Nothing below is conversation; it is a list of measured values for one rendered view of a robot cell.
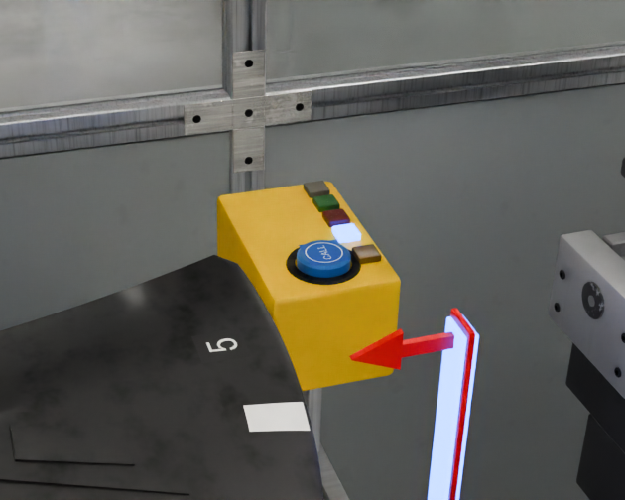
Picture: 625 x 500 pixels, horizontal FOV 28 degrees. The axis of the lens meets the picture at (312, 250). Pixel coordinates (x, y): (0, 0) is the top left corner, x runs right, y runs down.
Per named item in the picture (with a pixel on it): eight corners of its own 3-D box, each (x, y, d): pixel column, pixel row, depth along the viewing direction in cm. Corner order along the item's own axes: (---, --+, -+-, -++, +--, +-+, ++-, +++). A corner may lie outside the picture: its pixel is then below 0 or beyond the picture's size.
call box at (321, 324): (216, 300, 107) (215, 191, 101) (327, 282, 109) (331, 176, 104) (271, 414, 94) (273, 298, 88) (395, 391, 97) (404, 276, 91)
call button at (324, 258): (289, 260, 94) (290, 240, 93) (339, 252, 95) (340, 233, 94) (306, 288, 91) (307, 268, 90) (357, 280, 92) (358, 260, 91)
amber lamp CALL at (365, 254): (350, 253, 94) (351, 246, 94) (373, 249, 94) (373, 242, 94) (359, 265, 92) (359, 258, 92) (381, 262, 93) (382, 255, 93)
